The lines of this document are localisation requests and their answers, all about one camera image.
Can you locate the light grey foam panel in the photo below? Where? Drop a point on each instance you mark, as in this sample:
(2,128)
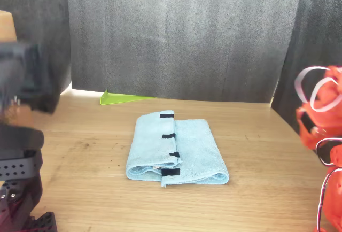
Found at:
(187,29)

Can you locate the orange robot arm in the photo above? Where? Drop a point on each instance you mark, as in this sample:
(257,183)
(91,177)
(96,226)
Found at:
(334,189)

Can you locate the light blue towel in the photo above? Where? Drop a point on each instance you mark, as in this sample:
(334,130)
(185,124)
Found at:
(192,146)

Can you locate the dark grey foam panel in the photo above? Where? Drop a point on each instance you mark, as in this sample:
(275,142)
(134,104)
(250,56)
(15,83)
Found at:
(320,15)
(34,2)

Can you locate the lime green plastic bracket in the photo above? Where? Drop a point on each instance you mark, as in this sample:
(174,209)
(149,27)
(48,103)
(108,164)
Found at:
(117,99)

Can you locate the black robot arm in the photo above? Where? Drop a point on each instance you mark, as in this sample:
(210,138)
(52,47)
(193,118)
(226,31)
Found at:
(16,168)

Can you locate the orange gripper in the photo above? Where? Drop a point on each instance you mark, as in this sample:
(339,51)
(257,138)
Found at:
(323,130)

